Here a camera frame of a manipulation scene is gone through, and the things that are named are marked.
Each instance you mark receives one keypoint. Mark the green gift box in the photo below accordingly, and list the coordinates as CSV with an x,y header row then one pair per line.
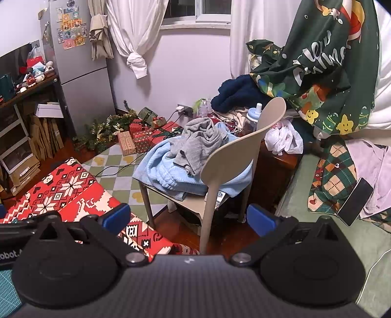
x,y
147,114

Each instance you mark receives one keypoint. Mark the dark blue fleece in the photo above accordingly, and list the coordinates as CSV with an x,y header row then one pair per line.
x,y
238,91

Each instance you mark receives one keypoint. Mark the green Christmas printed cloth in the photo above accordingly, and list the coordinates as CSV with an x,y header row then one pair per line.
x,y
320,46

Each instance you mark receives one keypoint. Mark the checkered floor rug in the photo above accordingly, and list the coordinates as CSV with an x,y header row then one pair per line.
x,y
119,186

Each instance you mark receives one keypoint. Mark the pale green bedsheet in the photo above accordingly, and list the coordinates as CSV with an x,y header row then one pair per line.
x,y
374,241

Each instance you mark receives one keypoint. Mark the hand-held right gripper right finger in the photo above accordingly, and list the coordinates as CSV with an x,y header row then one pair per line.
x,y
259,218

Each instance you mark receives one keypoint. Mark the light blue blanket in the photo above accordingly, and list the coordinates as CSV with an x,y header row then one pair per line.
x,y
158,174

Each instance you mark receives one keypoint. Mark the white duvet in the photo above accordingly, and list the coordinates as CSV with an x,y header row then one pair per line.
x,y
383,91

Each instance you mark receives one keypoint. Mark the grey knit polo shirt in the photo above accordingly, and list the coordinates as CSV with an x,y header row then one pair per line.
x,y
198,137

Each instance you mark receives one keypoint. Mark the red dotted gift box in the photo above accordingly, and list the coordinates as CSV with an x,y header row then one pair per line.
x,y
143,142

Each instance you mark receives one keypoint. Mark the stack of flattened cardboard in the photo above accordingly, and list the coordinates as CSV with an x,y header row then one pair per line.
x,y
45,134

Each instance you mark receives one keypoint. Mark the lilac cloth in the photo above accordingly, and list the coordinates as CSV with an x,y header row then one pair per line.
x,y
372,162

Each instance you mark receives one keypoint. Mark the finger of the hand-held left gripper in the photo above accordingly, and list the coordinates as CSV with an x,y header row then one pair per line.
x,y
15,228

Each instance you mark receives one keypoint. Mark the white plain curtain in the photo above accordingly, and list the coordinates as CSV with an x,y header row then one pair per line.
x,y
262,27

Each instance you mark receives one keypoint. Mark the silver refrigerator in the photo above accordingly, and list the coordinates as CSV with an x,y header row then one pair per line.
x,y
85,97

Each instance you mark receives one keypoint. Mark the group of plush toys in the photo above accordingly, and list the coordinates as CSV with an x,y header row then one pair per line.
x,y
36,73

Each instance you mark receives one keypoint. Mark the green cutting mat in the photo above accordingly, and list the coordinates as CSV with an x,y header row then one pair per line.
x,y
7,287

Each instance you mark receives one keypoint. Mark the argyle patterned cloth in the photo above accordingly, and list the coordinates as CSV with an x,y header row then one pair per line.
x,y
333,177

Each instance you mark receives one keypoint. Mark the wall power socket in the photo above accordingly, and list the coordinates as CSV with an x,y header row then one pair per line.
x,y
180,108

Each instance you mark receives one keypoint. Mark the Christmas garland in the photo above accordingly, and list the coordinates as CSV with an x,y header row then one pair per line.
x,y
94,134

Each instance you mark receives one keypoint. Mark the black smartphone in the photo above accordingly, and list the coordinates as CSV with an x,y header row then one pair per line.
x,y
356,201

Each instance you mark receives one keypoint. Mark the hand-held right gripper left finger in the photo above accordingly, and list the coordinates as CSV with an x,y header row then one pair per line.
x,y
117,217

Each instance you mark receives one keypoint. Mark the group of fridge magnets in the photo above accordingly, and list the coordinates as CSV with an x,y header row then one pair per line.
x,y
71,27

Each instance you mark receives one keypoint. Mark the blue lidded sippy cup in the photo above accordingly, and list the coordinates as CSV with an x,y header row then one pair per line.
x,y
253,119

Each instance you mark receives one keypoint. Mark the window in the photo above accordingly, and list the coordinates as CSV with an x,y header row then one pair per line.
x,y
213,7

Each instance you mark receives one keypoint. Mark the white knotted curtain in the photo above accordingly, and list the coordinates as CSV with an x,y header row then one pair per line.
x,y
134,27

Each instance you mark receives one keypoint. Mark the white plastic bag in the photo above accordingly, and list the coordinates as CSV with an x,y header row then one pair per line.
x,y
284,137

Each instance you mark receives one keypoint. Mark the dark wooden nightstand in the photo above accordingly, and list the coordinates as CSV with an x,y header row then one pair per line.
x,y
275,174

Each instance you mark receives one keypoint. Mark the red patterned blanket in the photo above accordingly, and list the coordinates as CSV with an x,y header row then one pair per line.
x,y
70,186

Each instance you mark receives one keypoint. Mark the small green plant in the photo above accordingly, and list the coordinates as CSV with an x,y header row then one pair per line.
x,y
200,105

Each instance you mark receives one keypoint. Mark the kraft patterned gift box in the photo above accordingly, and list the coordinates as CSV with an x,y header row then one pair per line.
x,y
125,143

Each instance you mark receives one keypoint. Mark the beige plastic chair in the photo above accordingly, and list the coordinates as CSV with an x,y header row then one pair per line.
x,y
235,153

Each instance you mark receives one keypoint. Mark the beige cloth bag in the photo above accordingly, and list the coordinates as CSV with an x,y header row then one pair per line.
x,y
99,39

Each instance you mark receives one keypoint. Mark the white cardboard box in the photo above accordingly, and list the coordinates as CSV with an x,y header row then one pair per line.
x,y
49,111

